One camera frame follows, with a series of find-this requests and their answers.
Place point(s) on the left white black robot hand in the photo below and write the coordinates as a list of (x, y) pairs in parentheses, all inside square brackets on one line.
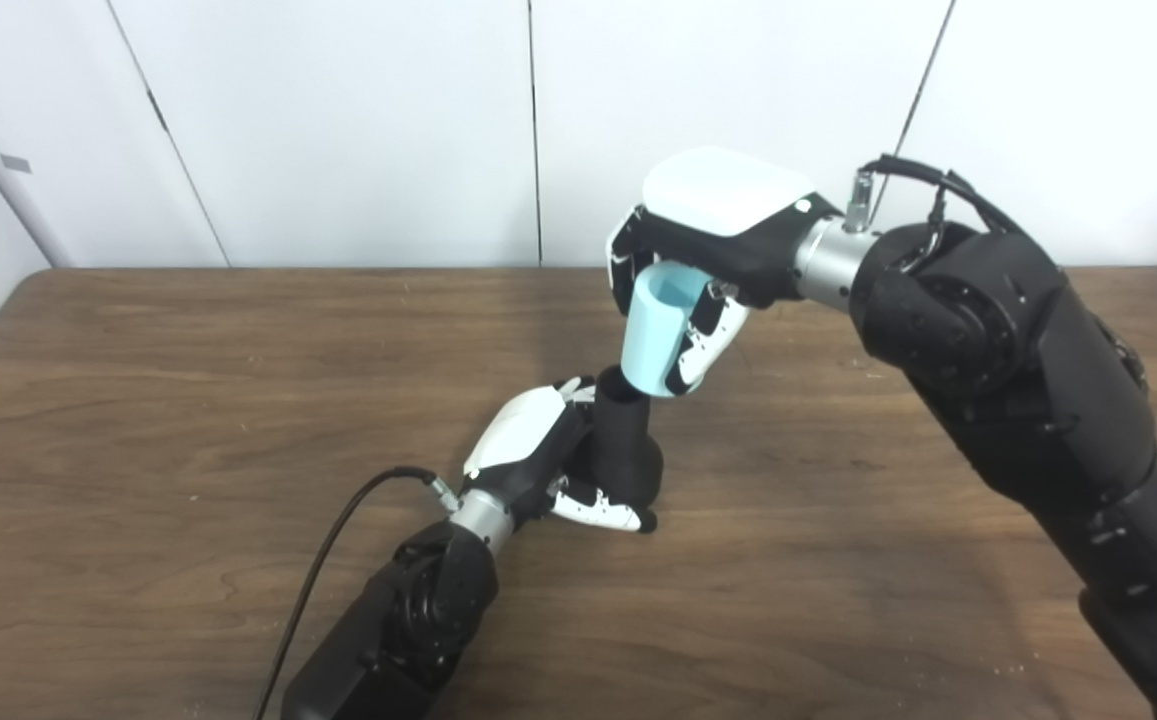
[(518, 440)]

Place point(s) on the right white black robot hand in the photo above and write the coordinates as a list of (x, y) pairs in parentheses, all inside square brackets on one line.
[(728, 215)]

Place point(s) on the black funnel-shaped nozzle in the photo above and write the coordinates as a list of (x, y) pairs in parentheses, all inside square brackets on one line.
[(623, 450)]

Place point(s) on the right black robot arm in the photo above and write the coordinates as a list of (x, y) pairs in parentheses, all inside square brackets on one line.
[(1028, 380)]

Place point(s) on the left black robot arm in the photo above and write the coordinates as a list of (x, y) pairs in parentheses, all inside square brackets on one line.
[(398, 620)]

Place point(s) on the small gray wall sticker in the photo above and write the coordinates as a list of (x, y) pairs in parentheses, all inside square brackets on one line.
[(15, 163)]

